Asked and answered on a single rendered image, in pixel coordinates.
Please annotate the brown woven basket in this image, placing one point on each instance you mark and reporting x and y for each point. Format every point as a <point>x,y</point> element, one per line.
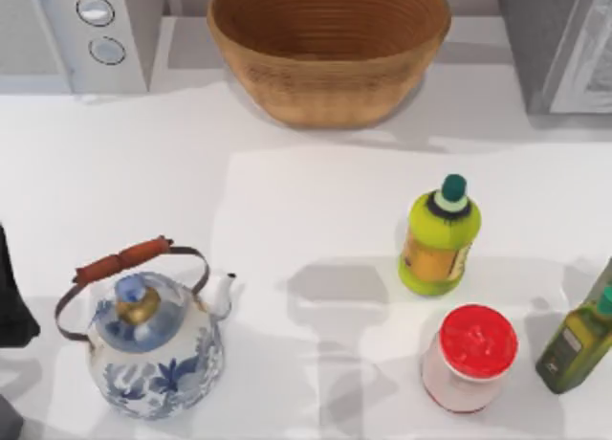
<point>330,76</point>

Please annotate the lime green bottle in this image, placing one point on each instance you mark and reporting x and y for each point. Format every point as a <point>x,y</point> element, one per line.
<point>437,258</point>

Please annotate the blue and white kettle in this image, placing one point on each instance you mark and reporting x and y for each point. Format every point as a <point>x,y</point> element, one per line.
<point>153,358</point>

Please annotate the white jar with red lid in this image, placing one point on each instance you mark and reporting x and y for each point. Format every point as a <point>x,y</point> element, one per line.
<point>471,358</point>

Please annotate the pale microwave oven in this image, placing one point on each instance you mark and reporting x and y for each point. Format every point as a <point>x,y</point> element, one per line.
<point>138,33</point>

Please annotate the microwave knob with blue centre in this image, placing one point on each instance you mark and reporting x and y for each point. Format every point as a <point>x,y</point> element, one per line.
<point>107,50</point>

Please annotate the microwave knob with white centre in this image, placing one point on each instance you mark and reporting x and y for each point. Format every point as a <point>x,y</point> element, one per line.
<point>95,11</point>

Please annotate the olive green bottle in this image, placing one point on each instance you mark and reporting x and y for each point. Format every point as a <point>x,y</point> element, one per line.
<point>576,349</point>

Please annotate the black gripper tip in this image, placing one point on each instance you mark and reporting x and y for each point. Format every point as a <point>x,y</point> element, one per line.
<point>12,311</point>

